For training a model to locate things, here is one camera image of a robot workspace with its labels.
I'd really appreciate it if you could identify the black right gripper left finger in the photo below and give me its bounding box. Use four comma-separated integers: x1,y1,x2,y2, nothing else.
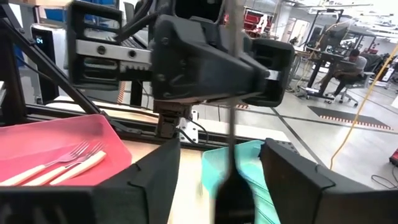
0,138,182,224

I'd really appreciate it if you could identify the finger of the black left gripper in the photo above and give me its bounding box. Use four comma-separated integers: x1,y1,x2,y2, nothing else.
150,13,272,105
191,15,254,63

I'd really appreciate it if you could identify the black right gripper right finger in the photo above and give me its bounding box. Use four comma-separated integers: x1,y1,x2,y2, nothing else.
259,137,398,224

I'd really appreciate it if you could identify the white appliance with display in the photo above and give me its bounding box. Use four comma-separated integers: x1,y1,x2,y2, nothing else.
30,23,68,106

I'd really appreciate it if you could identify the red bin storage rack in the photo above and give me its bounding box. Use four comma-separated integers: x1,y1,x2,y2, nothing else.
243,7,276,40

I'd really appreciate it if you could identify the hazard striped floor mat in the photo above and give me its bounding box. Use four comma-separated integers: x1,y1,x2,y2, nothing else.
307,105,394,131
116,80,127,105

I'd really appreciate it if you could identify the teal translucent plastic bin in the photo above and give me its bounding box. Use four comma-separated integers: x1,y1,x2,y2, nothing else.
200,139,282,224

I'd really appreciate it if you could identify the red translucent plastic bin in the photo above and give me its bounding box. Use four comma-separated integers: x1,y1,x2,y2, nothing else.
0,113,134,187

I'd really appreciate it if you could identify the black standing desk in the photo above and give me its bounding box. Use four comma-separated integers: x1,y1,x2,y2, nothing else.
297,51,357,102

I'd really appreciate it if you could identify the grey office chair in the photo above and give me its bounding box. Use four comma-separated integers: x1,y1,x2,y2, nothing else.
334,70,376,108

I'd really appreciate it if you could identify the person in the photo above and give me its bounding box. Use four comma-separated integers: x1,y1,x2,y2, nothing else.
322,48,368,96

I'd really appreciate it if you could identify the yellow cable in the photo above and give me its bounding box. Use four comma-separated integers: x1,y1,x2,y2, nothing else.
328,43,398,171

